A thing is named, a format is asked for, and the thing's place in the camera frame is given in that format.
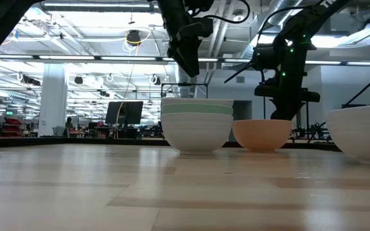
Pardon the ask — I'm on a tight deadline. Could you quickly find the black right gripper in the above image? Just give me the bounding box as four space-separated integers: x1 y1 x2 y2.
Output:
254 39 321 121

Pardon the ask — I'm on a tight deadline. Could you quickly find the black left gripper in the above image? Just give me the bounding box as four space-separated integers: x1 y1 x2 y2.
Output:
157 0 202 78

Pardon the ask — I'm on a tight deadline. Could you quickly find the orange ceramic bowl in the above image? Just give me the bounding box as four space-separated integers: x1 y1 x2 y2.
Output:
231 119 294 153

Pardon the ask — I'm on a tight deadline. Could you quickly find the pale green ceramic bowl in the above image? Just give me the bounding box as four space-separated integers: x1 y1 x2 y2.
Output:
160 103 234 117

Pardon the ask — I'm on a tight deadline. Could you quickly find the white ribbed ceramic bowl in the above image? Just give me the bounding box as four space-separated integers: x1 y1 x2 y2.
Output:
326 104 370 168
161 112 234 156

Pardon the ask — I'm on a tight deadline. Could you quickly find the grey door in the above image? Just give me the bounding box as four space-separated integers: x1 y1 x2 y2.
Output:
232 99 253 121

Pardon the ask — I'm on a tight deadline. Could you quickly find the black monitor on stand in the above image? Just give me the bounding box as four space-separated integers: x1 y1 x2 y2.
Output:
104 101 145 139

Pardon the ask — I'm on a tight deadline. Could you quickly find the large ceiling light panel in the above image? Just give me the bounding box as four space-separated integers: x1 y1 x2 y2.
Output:
310 24 370 49

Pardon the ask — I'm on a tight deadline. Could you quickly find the distant person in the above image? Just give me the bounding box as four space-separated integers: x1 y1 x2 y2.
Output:
64 116 75 137

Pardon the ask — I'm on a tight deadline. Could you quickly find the white building column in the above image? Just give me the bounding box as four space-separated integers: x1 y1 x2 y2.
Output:
37 62 69 137

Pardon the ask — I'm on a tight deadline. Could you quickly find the red shelf cart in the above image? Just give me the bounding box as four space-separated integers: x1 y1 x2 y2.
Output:
0 116 24 139

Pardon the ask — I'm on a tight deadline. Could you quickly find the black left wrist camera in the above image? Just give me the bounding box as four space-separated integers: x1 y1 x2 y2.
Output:
184 17 215 39

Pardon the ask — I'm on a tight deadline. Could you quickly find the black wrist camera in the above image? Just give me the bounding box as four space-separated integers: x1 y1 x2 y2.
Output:
184 17 215 39
252 44 284 71

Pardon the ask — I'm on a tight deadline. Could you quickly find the black ceiling cable reel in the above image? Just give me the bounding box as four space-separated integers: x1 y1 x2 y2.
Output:
126 29 142 46

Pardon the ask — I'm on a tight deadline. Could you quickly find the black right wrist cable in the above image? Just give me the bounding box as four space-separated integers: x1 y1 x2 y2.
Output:
224 61 258 84

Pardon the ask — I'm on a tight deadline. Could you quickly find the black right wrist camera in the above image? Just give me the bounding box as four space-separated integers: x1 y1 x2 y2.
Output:
252 44 284 71

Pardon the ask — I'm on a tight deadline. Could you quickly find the black slanted cable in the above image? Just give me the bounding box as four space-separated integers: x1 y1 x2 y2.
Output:
345 51 370 108

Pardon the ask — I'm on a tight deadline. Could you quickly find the black table edge rail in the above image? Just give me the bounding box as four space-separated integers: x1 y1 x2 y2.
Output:
0 137 343 152

